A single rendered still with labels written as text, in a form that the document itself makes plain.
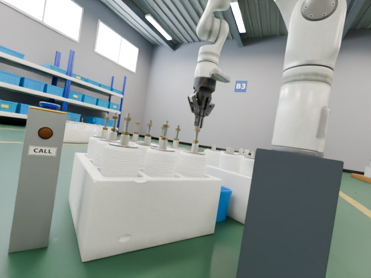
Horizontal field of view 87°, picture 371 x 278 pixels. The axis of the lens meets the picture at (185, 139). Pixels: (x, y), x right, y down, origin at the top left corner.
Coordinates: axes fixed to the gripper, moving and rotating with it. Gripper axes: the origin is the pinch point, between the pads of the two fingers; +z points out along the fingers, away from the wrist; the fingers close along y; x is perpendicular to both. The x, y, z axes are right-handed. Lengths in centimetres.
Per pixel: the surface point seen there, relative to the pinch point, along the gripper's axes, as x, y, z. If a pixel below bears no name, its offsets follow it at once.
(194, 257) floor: 12.8, 10.4, 35.5
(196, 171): 3.7, 2.5, 15.7
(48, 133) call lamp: -10.7, 38.9, 9.1
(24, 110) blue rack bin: -474, -34, 0
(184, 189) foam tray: 5.3, 9.1, 20.3
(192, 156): 2.5, 4.0, 11.4
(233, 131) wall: -275, -563, -38
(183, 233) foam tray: 5.7, 7.2, 33.3
